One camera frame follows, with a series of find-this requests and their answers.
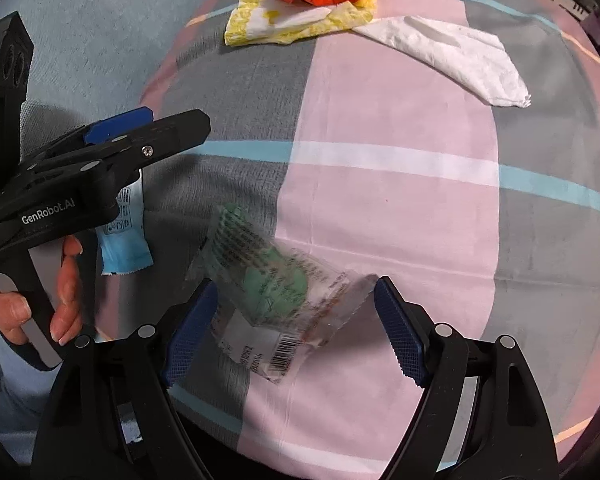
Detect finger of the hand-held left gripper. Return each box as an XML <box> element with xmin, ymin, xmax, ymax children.
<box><xmin>106</xmin><ymin>109</ymin><xmax>212</xmax><ymax>162</ymax></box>
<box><xmin>82</xmin><ymin>106</ymin><xmax>155</xmax><ymax>145</ymax></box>

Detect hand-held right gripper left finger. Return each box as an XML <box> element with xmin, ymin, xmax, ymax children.
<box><xmin>30</xmin><ymin>279</ymin><xmax>220</xmax><ymax>480</ymax></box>

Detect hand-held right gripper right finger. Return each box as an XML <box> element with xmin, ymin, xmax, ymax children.
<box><xmin>373</xmin><ymin>275</ymin><xmax>561</xmax><ymax>480</ymax></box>

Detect blue white wipe packet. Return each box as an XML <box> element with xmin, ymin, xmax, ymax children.
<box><xmin>96</xmin><ymin>170</ymin><xmax>154</xmax><ymax>277</ymax></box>

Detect clear green plastic wrapper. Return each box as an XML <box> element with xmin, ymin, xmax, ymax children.
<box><xmin>187</xmin><ymin>204</ymin><xmax>378</xmax><ymax>386</ymax></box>

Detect person's left forearm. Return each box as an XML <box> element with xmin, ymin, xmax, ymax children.
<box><xmin>0</xmin><ymin>332</ymin><xmax>61</xmax><ymax>441</ymax></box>

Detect person's left hand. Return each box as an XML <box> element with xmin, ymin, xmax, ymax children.
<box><xmin>0</xmin><ymin>235</ymin><xmax>84</xmax><ymax>347</ymax></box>

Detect pink grey plaid cloth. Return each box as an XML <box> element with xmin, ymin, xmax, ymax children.
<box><xmin>100</xmin><ymin>0</ymin><xmax>600</xmax><ymax>477</ymax></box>

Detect yellow crumpled wrapper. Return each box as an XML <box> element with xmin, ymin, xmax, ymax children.
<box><xmin>224</xmin><ymin>0</ymin><xmax>378</xmax><ymax>47</ymax></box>

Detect white tissue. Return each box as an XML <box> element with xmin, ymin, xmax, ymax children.
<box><xmin>352</xmin><ymin>15</ymin><xmax>532</xmax><ymax>109</ymax></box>

